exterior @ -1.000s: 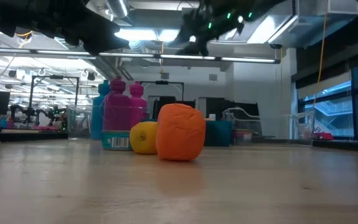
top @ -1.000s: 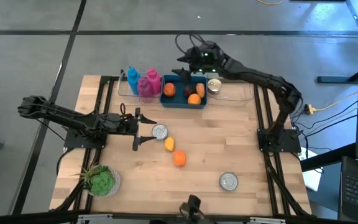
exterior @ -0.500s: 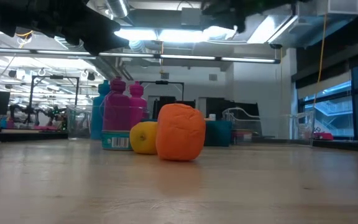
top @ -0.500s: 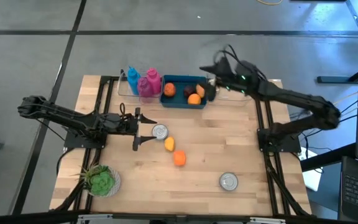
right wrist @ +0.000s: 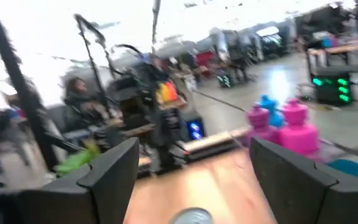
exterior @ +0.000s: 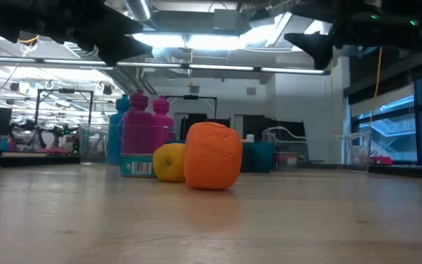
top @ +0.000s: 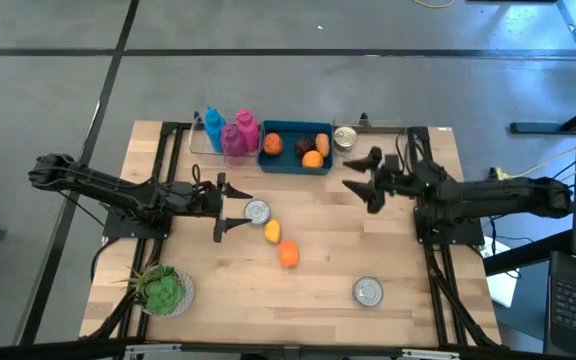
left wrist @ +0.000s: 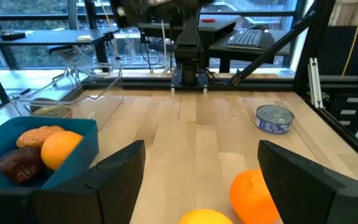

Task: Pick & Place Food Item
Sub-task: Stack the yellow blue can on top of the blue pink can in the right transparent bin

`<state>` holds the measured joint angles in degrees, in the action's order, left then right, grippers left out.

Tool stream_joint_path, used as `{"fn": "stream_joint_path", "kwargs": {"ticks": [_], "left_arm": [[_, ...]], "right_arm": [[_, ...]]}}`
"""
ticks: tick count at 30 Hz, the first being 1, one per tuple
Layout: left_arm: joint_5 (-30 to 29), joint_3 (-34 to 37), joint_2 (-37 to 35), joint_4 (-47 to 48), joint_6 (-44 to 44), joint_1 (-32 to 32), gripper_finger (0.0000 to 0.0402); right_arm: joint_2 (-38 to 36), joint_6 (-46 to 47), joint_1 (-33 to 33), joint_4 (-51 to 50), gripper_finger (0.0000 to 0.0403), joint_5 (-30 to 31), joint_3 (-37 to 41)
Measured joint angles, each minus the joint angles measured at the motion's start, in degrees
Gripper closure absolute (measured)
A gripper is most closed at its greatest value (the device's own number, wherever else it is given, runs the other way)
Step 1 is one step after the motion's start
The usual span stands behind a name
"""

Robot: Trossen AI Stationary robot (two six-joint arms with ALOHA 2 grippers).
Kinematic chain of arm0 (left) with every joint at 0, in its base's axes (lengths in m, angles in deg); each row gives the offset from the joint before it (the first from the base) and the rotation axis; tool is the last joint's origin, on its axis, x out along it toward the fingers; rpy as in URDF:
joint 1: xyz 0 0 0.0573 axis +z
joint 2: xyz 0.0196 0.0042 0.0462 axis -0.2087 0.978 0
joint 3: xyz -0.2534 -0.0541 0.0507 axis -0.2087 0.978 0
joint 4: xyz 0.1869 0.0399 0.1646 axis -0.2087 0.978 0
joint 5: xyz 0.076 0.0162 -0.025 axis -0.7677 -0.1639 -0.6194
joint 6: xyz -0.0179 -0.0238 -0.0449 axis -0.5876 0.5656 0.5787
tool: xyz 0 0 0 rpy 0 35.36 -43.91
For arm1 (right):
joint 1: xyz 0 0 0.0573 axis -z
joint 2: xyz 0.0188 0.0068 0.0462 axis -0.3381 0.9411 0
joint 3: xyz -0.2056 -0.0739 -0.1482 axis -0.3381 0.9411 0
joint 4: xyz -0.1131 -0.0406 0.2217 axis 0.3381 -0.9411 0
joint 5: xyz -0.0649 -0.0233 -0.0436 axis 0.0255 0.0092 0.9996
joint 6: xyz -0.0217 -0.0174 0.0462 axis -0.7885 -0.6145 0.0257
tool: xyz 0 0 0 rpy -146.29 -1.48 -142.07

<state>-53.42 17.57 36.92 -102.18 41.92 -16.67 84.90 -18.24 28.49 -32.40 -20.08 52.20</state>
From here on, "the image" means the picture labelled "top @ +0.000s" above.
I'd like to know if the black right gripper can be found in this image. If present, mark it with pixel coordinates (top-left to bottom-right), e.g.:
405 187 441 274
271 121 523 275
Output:
342 145 422 216

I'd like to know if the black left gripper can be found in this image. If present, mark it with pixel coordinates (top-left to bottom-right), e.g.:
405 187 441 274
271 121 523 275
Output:
183 172 255 244

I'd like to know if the silver-lid tin can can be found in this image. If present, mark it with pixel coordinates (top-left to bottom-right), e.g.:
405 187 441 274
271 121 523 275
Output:
352 276 385 308
243 199 272 226

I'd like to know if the gold-lid tin can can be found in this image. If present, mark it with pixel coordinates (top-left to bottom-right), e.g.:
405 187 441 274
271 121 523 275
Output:
332 125 359 152

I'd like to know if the yellow food toy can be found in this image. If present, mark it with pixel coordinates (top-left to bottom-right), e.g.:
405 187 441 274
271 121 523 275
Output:
263 219 283 245

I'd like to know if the oblong orange-brown food toy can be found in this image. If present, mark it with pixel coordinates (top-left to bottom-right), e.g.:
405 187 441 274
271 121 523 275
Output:
314 132 331 159

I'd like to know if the round orange fruit toy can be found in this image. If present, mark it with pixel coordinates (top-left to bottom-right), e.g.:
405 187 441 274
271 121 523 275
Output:
301 149 325 170

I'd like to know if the purple squeeze bottle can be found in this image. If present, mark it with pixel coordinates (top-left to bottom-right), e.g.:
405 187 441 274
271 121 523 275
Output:
220 123 248 166

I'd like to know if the red-orange tomato toy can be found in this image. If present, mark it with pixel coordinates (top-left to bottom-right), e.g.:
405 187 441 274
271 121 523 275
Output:
262 132 285 157

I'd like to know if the pink squeeze bottle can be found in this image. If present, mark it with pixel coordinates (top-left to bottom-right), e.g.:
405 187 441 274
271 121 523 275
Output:
235 108 262 154

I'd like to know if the blue squeeze bottle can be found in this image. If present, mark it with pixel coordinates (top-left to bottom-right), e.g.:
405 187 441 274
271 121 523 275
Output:
202 106 228 154

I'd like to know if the orange blocky food toy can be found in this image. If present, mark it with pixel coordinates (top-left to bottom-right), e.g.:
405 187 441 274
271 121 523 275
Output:
277 241 301 269

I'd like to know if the clear plastic bin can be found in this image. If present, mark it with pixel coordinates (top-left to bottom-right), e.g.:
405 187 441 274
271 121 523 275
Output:
188 114 265 166
331 115 409 164

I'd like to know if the dark table crossbar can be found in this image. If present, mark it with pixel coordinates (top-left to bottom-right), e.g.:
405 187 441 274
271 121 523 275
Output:
186 123 409 135

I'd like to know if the teal plastic bin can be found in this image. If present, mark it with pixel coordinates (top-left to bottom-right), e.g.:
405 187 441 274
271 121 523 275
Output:
257 120 334 176

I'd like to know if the potted green succulent plant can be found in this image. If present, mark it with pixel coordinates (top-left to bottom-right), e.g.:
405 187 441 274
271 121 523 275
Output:
117 263 196 318

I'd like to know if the white box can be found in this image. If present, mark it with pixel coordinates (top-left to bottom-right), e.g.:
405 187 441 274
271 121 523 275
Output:
482 237 519 307

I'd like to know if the black desk foot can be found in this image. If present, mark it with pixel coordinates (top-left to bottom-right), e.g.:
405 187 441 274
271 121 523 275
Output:
510 94 576 135

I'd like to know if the black desk leg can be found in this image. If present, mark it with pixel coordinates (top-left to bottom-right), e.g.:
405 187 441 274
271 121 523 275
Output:
482 229 574 277

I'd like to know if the yellow power cable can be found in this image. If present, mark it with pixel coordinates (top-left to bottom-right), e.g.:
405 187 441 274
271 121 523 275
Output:
505 147 576 180

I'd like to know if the black cable bundle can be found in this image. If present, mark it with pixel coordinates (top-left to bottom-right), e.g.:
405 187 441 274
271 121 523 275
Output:
85 287 137 341

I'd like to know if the silver metal bracket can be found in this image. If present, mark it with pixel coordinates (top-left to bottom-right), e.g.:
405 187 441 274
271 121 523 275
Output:
123 343 183 360
400 348 462 360

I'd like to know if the black frame beam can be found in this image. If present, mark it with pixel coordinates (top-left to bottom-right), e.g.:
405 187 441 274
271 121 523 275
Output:
0 337 576 360

